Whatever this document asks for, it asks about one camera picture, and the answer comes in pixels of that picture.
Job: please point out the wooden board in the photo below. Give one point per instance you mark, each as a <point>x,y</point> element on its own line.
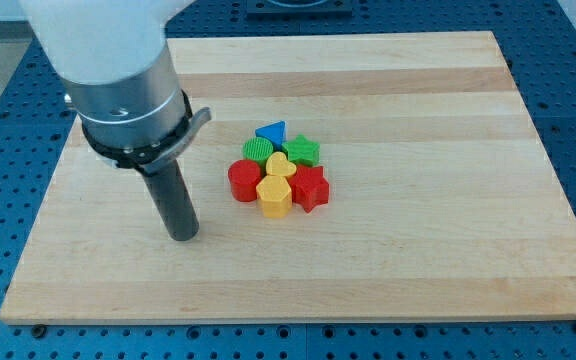
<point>444,205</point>

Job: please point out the yellow heart block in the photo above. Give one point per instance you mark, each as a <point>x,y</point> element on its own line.
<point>278,165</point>

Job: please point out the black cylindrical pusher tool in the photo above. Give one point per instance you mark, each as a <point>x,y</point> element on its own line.
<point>172,200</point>

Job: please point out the yellow hexagon block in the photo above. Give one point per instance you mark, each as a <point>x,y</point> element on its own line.
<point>274,196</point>

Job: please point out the red star block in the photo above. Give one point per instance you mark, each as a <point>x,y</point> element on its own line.
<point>310,188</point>

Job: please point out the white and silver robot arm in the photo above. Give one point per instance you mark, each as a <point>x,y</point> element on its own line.
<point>113,59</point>

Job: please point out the green cylinder block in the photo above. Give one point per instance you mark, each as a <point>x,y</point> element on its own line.
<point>258,149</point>

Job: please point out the green star block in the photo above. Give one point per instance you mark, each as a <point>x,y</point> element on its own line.
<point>302,151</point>

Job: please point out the red cylinder block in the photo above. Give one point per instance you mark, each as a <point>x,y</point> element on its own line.
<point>244,176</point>

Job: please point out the blue triangle block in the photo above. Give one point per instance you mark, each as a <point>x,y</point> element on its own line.
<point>275,133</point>

